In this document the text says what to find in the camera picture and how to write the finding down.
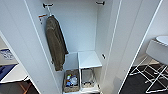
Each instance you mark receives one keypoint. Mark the white board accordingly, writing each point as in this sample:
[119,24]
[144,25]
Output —
[16,74]

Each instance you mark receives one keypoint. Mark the olive green jacket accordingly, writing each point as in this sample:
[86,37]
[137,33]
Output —
[56,43]

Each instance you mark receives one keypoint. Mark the white clothes hanger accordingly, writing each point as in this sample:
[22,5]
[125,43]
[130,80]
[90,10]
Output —
[50,12]

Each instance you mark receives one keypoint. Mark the round white table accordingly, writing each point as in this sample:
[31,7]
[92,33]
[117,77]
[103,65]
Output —
[163,40]

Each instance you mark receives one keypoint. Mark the small black wall peg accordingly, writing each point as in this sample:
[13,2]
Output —
[103,56]

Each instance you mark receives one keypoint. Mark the white wardrobe door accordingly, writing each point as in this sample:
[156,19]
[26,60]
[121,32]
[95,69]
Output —
[23,43]
[130,43]

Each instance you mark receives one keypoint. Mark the orange metal frame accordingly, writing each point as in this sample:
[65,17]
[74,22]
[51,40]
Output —
[26,88]

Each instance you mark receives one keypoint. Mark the brown basket with bottles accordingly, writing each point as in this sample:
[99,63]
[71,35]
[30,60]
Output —
[71,81]

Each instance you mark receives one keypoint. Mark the blue tray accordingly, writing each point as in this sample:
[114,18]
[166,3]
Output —
[5,70]

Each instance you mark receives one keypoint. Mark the blue and white wall sticker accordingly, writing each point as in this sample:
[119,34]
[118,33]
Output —
[6,54]

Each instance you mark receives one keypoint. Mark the white inner shelf box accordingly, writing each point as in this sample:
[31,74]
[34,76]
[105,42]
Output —
[89,60]

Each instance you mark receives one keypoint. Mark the white wardrobe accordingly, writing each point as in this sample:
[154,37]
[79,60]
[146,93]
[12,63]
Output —
[83,30]

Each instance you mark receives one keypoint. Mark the orange and white warning label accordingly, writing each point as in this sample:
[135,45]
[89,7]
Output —
[42,17]

